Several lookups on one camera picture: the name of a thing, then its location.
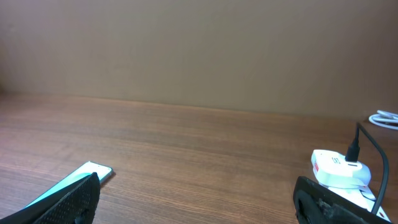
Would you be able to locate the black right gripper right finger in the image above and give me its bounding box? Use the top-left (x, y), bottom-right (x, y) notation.
top-left (293, 176), bottom-right (389, 224)

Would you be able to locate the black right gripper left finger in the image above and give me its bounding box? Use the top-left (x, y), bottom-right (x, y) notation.
top-left (1, 172), bottom-right (101, 224)

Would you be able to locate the Galaxy S25 smartphone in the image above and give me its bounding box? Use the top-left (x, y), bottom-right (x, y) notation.
top-left (25, 161), bottom-right (114, 207)

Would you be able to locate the black USB charging cable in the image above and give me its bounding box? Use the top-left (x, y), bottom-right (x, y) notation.
top-left (344, 122), bottom-right (390, 215)

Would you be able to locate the white charger plug adapter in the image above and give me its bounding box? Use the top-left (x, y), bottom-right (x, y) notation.
top-left (311, 149), bottom-right (371, 189)

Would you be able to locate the white power strip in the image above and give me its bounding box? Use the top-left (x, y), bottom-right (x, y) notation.
top-left (323, 183), bottom-right (376, 212)

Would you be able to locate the white power strip cord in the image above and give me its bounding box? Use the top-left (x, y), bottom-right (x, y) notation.
top-left (368, 110), bottom-right (398, 131)

